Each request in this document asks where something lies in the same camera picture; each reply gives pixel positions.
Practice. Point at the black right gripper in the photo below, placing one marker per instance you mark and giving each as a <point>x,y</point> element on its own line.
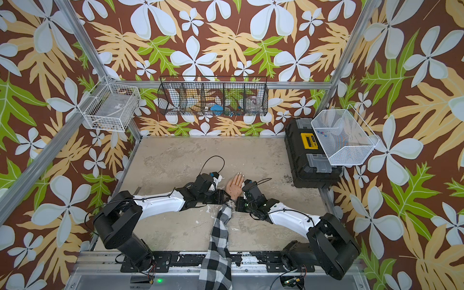
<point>238,205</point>

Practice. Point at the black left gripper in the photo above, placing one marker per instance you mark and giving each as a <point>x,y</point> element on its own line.
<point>220,197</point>

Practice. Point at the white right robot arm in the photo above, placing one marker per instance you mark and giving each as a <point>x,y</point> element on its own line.
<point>330,246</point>

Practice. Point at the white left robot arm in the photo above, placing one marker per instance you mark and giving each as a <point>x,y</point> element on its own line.
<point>116,221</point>

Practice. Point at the mannequin hand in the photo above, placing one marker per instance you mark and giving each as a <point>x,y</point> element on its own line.
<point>234,187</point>

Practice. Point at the black yellow tool case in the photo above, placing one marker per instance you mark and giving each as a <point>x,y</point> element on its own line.
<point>310,167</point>

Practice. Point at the white mesh basket right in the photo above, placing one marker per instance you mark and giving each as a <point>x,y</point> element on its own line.
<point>346,139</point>

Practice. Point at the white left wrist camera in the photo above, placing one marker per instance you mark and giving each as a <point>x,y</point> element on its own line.
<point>217,178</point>

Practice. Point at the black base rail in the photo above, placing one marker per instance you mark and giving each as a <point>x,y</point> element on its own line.
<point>165,261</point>

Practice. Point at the black wire basket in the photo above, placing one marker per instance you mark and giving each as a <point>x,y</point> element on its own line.
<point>214,96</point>

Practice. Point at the white wire basket left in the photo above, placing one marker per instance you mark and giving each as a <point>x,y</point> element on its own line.
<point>110,106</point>

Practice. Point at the aluminium frame post right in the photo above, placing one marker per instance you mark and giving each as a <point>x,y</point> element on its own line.
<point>355,38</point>

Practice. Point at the aluminium frame post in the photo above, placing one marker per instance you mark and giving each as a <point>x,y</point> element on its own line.
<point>88,48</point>
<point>355,38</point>

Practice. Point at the aluminium frame post left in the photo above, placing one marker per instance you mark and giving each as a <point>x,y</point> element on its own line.
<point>88,48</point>

